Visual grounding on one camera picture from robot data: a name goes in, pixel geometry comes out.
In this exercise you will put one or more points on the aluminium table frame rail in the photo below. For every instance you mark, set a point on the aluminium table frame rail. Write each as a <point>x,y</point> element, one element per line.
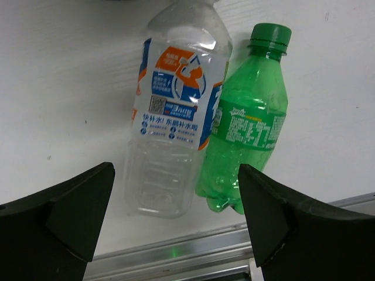
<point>200,245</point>

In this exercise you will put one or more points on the clear bottle orange blue label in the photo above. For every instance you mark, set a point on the clear bottle orange blue label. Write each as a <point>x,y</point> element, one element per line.
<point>184,64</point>

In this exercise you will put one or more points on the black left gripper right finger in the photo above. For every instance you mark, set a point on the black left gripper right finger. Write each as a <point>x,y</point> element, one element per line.
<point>296,237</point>

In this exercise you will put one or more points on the green plastic soda bottle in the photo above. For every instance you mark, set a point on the green plastic soda bottle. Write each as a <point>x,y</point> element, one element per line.
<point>248,121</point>

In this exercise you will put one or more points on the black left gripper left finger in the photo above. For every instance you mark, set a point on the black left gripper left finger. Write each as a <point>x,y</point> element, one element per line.
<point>53,234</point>

